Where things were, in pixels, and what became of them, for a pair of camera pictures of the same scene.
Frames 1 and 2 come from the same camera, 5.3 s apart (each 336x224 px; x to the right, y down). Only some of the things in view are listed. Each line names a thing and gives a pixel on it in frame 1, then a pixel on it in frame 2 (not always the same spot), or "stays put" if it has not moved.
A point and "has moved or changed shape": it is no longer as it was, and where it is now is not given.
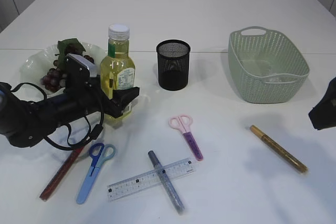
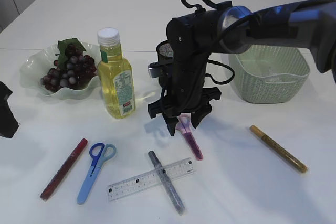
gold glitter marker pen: (281, 152) stays put
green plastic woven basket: (269, 68) stays put
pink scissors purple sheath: (183, 123) stays put
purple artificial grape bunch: (54, 80) stays put
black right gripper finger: (323, 115) -> (171, 121)
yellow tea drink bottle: (118, 68) has moved or changed shape
